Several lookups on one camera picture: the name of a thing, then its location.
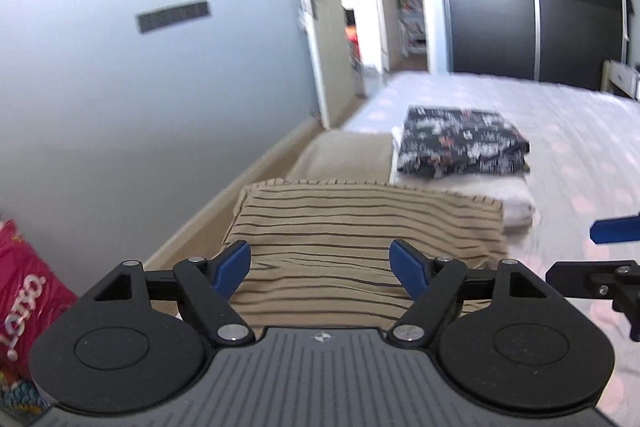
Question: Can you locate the cluttered hallway shelf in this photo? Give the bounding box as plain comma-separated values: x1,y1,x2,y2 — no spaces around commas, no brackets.
392,0,428,58

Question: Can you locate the beige striped shirt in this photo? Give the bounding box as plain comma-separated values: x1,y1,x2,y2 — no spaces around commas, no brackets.
220,178,511,343

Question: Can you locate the bed with dotted grey sheet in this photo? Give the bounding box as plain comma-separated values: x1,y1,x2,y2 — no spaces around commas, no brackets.
145,72,640,427

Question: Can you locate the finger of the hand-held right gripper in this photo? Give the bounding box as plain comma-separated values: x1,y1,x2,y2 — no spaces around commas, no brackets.
589,214,640,245
545,259,640,343

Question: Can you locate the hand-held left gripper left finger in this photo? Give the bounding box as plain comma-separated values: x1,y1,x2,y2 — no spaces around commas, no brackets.
94,241,254,348

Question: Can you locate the black patterned folded garment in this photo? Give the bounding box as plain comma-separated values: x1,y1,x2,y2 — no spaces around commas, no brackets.
396,105,532,180

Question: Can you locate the white nightstand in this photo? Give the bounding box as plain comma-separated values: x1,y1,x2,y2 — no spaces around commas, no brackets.
600,59,640,100

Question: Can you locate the beige folded cloth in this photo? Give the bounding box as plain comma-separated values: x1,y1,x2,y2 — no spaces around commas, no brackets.
287,130,396,185

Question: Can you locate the white door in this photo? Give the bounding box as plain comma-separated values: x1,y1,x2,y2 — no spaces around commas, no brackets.
284,0,361,130

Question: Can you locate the dark wall plate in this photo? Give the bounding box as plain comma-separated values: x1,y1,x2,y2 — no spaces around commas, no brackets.
136,0,211,34

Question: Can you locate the pink plastic bag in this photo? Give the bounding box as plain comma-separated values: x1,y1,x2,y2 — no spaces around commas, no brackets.
0,219,81,380

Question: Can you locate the white folded garment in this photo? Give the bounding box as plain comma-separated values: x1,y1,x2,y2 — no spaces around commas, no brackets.
389,125,537,235

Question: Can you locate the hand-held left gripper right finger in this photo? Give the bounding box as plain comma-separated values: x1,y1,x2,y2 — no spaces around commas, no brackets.
387,241,548,347

